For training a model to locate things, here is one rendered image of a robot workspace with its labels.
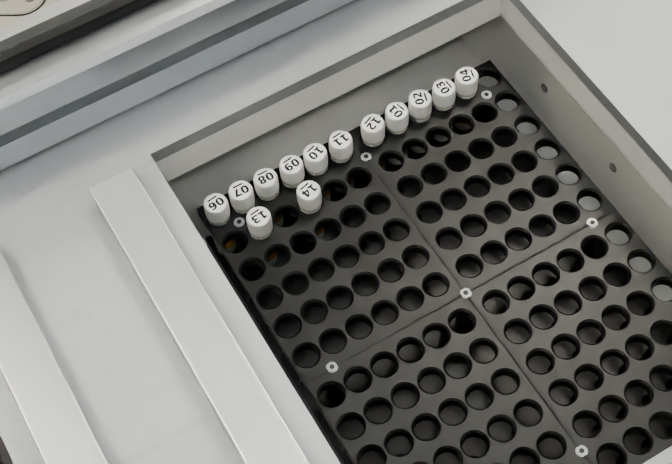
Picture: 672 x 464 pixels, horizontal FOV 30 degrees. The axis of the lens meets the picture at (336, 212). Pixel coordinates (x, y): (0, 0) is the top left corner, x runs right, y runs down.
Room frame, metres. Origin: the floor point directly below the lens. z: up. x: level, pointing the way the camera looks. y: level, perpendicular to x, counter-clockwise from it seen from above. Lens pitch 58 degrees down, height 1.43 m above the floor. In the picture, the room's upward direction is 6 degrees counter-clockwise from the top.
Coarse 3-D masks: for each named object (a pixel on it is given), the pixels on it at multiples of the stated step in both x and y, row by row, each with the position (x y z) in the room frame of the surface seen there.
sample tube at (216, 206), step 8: (208, 200) 0.34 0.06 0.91; (216, 200) 0.34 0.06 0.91; (224, 200) 0.34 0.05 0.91; (208, 208) 0.33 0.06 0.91; (216, 208) 0.33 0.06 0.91; (224, 208) 0.33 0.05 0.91; (208, 216) 0.33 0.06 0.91; (216, 216) 0.33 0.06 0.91; (224, 216) 0.33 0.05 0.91; (216, 224) 0.33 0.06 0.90; (224, 224) 0.33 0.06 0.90; (232, 240) 0.33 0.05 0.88; (232, 248) 0.33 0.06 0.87
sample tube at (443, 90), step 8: (440, 80) 0.40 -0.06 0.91; (448, 80) 0.40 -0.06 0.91; (432, 88) 0.39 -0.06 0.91; (440, 88) 0.39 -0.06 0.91; (448, 88) 0.39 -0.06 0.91; (432, 96) 0.39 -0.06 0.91; (440, 96) 0.39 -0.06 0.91; (448, 96) 0.39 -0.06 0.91; (440, 104) 0.39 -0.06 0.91; (448, 104) 0.39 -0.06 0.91; (440, 136) 0.39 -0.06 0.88
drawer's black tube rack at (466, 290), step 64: (448, 128) 0.37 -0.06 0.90; (512, 128) 0.37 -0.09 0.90; (384, 192) 0.34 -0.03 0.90; (448, 192) 0.34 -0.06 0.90; (512, 192) 0.33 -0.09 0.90; (576, 192) 0.33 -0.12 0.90; (256, 256) 0.31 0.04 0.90; (320, 256) 0.31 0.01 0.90; (384, 256) 0.30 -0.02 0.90; (448, 256) 0.30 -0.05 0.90; (512, 256) 0.29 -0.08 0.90; (576, 256) 0.29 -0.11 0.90; (640, 256) 0.29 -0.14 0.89; (256, 320) 0.29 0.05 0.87; (320, 320) 0.29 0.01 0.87; (384, 320) 0.28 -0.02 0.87; (448, 320) 0.26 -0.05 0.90; (512, 320) 0.26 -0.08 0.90; (576, 320) 0.26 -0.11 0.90; (640, 320) 0.25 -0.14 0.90; (320, 384) 0.24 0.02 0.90; (384, 384) 0.24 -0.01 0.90; (448, 384) 0.23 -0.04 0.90; (512, 384) 0.24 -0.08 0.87; (576, 384) 0.23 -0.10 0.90; (640, 384) 0.22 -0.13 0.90; (384, 448) 0.20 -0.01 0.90; (448, 448) 0.20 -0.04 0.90; (512, 448) 0.20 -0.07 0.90; (576, 448) 0.19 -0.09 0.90; (640, 448) 0.20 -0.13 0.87
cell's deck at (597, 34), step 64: (384, 0) 0.42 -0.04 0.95; (448, 0) 0.42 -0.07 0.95; (512, 0) 0.42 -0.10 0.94; (576, 0) 0.41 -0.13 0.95; (640, 0) 0.41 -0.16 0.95; (256, 64) 0.39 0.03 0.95; (320, 64) 0.39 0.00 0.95; (384, 64) 0.40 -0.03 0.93; (576, 64) 0.37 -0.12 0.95; (640, 64) 0.37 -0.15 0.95; (128, 128) 0.36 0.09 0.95; (192, 128) 0.36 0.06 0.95; (256, 128) 0.37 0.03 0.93; (640, 128) 0.33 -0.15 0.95; (0, 192) 0.33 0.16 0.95; (64, 192) 0.33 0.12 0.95; (64, 256) 0.29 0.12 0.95; (192, 256) 0.29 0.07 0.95; (64, 320) 0.26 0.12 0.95; (128, 320) 0.26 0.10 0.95; (0, 384) 0.23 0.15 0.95; (128, 384) 0.23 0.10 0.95; (192, 384) 0.22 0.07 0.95; (128, 448) 0.20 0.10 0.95; (192, 448) 0.20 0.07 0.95; (320, 448) 0.19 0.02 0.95
